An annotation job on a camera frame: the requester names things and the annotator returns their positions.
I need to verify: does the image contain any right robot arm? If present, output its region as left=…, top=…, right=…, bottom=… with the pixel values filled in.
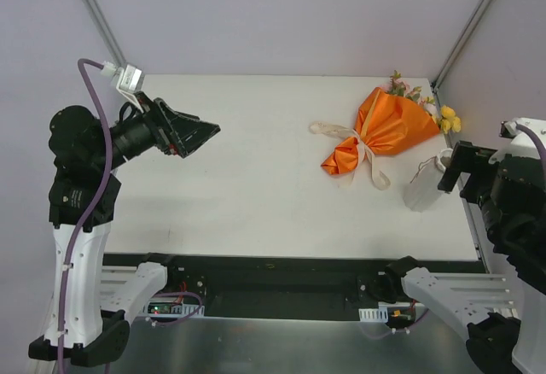
left=376, top=141, right=545, bottom=373

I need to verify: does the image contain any white cable duct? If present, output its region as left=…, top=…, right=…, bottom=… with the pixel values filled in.
left=358, top=307, right=389, bottom=324
left=139, top=301, right=205, bottom=318

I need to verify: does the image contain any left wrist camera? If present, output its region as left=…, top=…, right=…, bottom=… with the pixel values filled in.
left=101, top=61, right=144, bottom=112

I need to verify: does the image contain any flower bunch pink yellow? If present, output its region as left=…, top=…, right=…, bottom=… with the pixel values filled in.
left=382, top=70, right=462, bottom=134

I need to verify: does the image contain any left aluminium frame post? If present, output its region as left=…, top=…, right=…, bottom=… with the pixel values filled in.
left=82, top=0, right=126, bottom=65

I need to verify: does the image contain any cream ribbon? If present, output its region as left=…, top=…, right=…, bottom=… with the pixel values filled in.
left=309, top=121, right=391, bottom=190

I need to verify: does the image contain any orange wrapping paper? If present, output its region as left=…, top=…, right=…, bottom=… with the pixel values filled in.
left=321, top=87, right=439, bottom=175

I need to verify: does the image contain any aluminium rail front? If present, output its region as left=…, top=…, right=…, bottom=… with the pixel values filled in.
left=100, top=265, right=520, bottom=319

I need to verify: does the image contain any right white cable duct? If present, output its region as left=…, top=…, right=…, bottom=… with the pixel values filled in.
left=358, top=307, right=389, bottom=324

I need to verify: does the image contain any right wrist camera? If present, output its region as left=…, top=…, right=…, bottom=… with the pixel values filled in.
left=498, top=117, right=546, bottom=140

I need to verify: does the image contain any aluminium frame post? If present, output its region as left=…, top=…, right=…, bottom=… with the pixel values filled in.
left=82, top=0, right=126, bottom=65
left=431, top=0, right=495, bottom=95

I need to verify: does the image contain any right aluminium frame post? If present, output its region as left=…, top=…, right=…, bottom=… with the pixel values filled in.
left=431, top=0, right=495, bottom=95

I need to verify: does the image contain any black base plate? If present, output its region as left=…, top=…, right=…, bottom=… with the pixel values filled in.
left=102, top=252, right=491, bottom=319

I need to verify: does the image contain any left white cable duct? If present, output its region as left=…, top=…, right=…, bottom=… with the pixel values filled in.
left=139, top=301, right=205, bottom=318

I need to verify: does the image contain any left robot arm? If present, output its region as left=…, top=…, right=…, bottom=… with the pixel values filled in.
left=28, top=92, right=220, bottom=367

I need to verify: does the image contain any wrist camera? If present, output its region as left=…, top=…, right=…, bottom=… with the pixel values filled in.
left=101, top=61, right=144, bottom=112
left=498, top=117, right=546, bottom=140

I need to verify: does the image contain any white ribbed vase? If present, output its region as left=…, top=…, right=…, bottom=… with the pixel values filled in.
left=403, top=148, right=453, bottom=213

